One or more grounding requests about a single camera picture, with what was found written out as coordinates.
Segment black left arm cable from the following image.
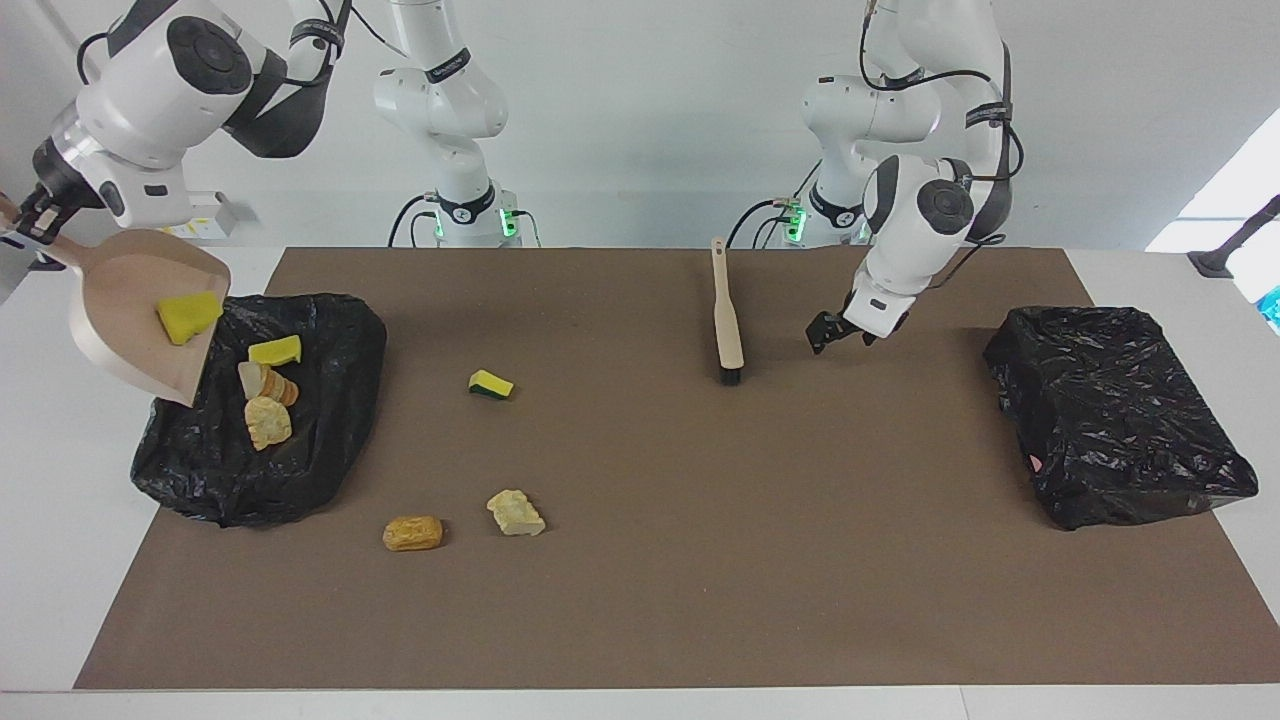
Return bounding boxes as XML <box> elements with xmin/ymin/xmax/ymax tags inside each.
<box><xmin>860</xmin><ymin>0</ymin><xmax>1026</xmax><ymax>291</ymax></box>

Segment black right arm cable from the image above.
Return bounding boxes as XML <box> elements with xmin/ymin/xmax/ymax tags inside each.
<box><xmin>75</xmin><ymin>0</ymin><xmax>411</xmax><ymax>86</ymax></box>

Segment brown table mat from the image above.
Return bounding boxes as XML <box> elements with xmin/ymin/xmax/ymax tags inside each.
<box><xmin>75</xmin><ymin>248</ymin><xmax>1280</xmax><ymax>691</ymax></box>

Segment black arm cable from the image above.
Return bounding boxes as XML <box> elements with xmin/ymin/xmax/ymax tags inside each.
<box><xmin>860</xmin><ymin>0</ymin><xmax>1026</xmax><ymax>291</ymax></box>
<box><xmin>75</xmin><ymin>0</ymin><xmax>411</xmax><ymax>86</ymax></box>

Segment yellow sponge wedge piece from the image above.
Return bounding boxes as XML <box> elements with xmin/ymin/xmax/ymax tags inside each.
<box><xmin>157</xmin><ymin>290</ymin><xmax>225</xmax><ymax>347</ymax></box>

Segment orange striped bread roll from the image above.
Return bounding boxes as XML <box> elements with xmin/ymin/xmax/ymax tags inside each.
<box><xmin>238</xmin><ymin>360</ymin><xmax>300</xmax><ymax>407</ymax></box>

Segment black left base cable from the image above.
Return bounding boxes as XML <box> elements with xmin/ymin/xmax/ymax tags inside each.
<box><xmin>725</xmin><ymin>155</ymin><xmax>826</xmax><ymax>249</ymax></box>

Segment pale round bread piece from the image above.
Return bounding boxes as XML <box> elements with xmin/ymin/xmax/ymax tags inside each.
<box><xmin>244</xmin><ymin>396</ymin><xmax>294</xmax><ymax>452</ymax></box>

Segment black right base cable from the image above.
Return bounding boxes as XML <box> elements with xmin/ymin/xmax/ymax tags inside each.
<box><xmin>388</xmin><ymin>195</ymin><xmax>441</xmax><ymax>249</ymax></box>

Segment black bag-lined bin pink spot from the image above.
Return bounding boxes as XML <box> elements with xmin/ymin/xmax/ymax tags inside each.
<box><xmin>983</xmin><ymin>306</ymin><xmax>1260</xmax><ymax>531</ymax></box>

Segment brown bread nugget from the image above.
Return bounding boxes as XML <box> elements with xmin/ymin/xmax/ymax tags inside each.
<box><xmin>382</xmin><ymin>515</ymin><xmax>444</xmax><ymax>552</ymax></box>

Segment black bag-lined trash bin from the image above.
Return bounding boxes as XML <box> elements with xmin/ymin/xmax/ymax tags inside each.
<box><xmin>130</xmin><ymin>293</ymin><xmax>388</xmax><ymax>529</ymax></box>

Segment beige brush black bristles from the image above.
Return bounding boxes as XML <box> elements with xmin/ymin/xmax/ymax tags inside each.
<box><xmin>710</xmin><ymin>237</ymin><xmax>747</xmax><ymax>387</ymax></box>

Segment beige plastic dustpan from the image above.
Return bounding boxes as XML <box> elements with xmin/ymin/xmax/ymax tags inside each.
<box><xmin>0</xmin><ymin>195</ymin><xmax>233</xmax><ymax>408</ymax></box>

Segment white wall socket box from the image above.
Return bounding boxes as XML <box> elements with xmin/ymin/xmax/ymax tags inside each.
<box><xmin>185</xmin><ymin>192</ymin><xmax>239</xmax><ymax>239</ymax></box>

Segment black base cable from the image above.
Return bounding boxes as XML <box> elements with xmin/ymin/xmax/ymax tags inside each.
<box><xmin>388</xmin><ymin>195</ymin><xmax>441</xmax><ymax>249</ymax></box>
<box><xmin>725</xmin><ymin>155</ymin><xmax>826</xmax><ymax>249</ymax></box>

